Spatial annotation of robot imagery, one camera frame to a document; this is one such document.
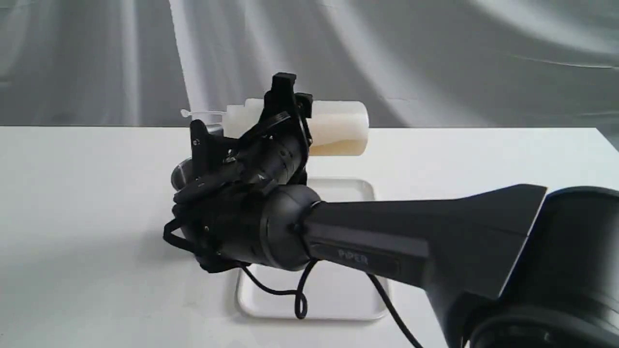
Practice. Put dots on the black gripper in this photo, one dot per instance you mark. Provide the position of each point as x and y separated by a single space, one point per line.
274 151

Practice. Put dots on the clear squeeze bottle with oil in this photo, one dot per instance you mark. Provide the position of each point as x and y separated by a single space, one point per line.
338 128

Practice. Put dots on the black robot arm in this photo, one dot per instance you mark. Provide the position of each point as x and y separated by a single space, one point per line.
516 267

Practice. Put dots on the stainless steel cup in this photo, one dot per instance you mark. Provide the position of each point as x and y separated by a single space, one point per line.
182 174

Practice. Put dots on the grey fabric backdrop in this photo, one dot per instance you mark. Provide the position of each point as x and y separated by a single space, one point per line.
413 63

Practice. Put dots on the white plastic tray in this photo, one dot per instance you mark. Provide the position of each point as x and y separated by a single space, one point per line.
334 292

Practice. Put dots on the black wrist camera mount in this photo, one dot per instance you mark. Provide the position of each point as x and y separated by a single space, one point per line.
209 148

